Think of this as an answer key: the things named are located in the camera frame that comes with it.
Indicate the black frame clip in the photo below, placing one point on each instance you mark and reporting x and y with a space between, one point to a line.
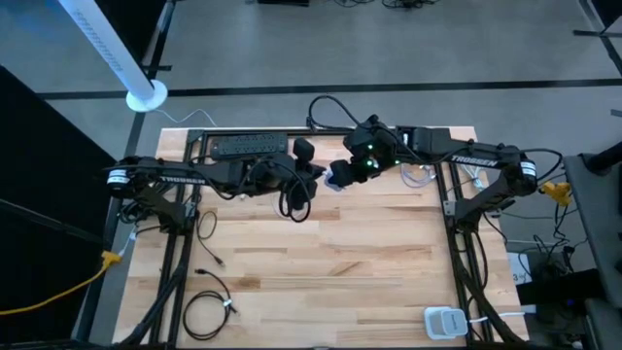
311 125

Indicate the dark grey desk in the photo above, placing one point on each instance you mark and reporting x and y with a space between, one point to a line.
597 219

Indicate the white and grey charging block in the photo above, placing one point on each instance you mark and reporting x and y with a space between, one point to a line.
444 323

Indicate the small white USB charger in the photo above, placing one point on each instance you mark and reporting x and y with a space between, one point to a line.
333 184

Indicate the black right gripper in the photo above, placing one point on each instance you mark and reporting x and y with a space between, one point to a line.
362 171

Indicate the white labelled box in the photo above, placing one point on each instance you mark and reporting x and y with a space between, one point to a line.
519 272

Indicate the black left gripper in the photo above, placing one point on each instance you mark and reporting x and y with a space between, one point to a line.
301 175

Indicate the white perforated floor pole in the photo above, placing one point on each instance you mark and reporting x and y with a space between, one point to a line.
112 48

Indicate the grey metal bracket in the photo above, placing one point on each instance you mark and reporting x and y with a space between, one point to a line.
449 208

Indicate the black aluminium table frame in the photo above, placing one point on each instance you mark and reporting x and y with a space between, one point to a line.
330 130

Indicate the black power strip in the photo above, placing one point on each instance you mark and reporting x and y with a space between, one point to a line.
249 145

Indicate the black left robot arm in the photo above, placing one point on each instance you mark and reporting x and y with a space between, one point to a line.
180 179

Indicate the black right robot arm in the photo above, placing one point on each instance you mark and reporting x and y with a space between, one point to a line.
476 160

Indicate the black floor box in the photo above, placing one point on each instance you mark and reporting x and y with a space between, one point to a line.
284 2

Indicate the black equipment case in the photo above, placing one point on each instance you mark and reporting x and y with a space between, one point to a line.
559 289

